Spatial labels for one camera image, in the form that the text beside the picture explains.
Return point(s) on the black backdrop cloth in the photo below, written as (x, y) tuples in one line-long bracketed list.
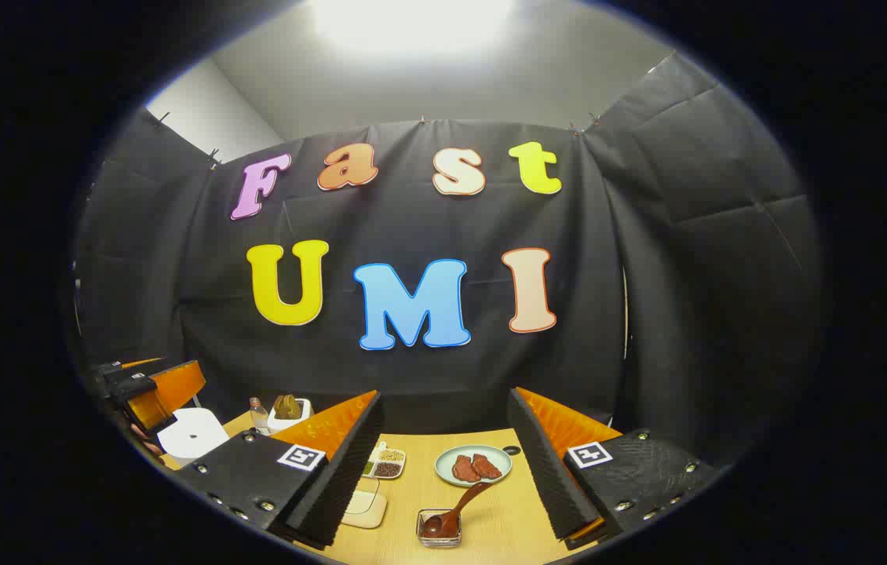
[(428, 377)]

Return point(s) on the white rice cooker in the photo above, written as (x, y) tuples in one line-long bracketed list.
[(192, 435)]

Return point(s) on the clear plastic water bottle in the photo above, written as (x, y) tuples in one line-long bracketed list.
[(259, 416)]

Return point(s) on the pale green plate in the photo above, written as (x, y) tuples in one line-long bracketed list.
[(490, 455)]

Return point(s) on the white toaster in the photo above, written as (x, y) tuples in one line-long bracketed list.
[(290, 416)]

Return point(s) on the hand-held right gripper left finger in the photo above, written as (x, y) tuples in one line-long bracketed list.
[(349, 459)]

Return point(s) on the brown bread slice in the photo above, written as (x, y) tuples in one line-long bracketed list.
[(282, 406), (294, 408)]

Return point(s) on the red meat slice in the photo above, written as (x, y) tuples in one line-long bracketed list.
[(487, 466), (465, 469)]

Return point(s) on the brown wooden spoon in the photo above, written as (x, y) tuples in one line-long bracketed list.
[(455, 510)]

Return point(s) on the clear container of rice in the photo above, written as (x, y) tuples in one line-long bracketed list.
[(365, 510)]

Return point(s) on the white divided bean dish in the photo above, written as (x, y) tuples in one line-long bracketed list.
[(387, 463)]

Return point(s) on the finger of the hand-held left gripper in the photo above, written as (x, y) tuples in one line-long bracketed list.
[(141, 363), (177, 388)]

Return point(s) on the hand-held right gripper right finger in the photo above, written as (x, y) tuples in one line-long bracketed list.
[(542, 459)]

